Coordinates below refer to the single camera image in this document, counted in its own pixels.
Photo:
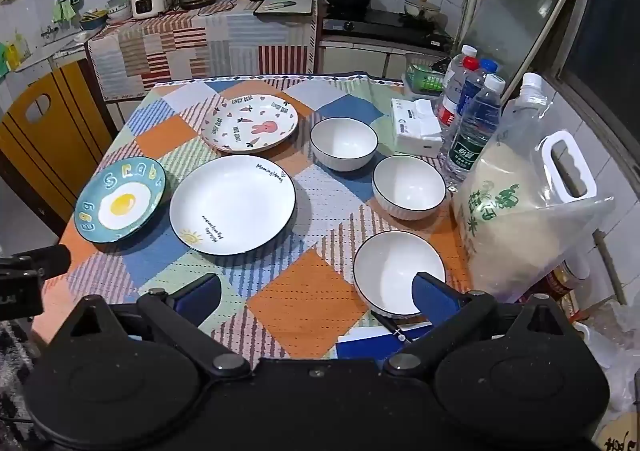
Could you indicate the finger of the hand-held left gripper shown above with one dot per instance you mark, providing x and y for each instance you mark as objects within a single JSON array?
[{"x": 40, "y": 261}]

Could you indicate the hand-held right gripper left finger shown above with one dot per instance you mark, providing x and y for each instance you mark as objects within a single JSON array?
[{"x": 200, "y": 298}]

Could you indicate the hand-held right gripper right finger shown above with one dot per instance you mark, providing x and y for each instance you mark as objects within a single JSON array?
[{"x": 430, "y": 298}]

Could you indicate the white bowl with dark rim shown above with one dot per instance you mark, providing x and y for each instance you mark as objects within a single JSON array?
[
  {"x": 390, "y": 271},
  {"x": 409, "y": 188},
  {"x": 344, "y": 141}
]

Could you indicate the large white sun print plate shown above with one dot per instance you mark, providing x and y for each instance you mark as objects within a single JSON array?
[{"x": 232, "y": 206}]

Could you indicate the teal fried egg plate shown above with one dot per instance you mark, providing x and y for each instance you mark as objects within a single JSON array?
[{"x": 122, "y": 203}]

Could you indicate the white rabbit print plate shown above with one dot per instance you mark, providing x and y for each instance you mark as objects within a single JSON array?
[{"x": 250, "y": 123}]

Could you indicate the stack of small bowls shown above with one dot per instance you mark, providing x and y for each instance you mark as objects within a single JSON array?
[{"x": 120, "y": 10}]

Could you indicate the black pen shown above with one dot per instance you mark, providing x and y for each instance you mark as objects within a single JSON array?
[{"x": 392, "y": 326}]

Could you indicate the blue and white booklet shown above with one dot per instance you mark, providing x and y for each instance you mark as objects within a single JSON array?
[{"x": 365, "y": 343}]

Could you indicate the checkered patchwork tablecloth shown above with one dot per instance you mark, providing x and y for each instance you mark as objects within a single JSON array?
[{"x": 310, "y": 301}]

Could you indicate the clear plastic rice bag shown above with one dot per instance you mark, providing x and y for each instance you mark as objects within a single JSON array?
[{"x": 520, "y": 221}]

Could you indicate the yellow wooden chair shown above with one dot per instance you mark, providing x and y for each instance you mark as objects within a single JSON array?
[{"x": 55, "y": 141}]

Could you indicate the red label jar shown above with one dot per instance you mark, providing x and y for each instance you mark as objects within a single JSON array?
[{"x": 565, "y": 281}]

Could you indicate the green label water bottle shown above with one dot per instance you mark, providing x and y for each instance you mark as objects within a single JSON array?
[{"x": 470, "y": 141}]

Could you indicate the white tissue pack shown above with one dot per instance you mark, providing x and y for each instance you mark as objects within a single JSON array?
[{"x": 415, "y": 128}]

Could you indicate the white plastic bag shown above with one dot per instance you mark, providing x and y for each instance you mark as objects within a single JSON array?
[{"x": 612, "y": 356}]

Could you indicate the red cap water bottle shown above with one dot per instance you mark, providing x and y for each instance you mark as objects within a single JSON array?
[{"x": 450, "y": 103}]

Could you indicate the yellow detergent bottle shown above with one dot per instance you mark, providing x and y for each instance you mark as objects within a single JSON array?
[{"x": 15, "y": 56}]

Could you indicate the blue cap water bottle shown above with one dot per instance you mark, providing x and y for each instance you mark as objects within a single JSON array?
[{"x": 472, "y": 91}]

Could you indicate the green plastic basket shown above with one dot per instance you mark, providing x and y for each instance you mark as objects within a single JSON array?
[{"x": 425, "y": 76}]

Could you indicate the white cap clear water bottle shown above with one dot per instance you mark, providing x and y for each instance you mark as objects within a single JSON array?
[{"x": 457, "y": 68}]

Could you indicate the blue basin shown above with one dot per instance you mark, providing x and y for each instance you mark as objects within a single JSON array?
[{"x": 94, "y": 21}]

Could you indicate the striped patchwork counter cloth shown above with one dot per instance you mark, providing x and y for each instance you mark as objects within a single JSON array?
[{"x": 200, "y": 46}]

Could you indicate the green cloth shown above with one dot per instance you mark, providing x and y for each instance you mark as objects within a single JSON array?
[{"x": 67, "y": 8}]

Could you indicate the black gas stove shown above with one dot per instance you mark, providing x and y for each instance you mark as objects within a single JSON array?
[{"x": 385, "y": 28}]

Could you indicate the leaning glass panel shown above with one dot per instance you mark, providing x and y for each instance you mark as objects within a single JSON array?
[{"x": 525, "y": 6}]

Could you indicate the white cutting board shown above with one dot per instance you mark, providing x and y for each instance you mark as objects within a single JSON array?
[{"x": 300, "y": 6}]

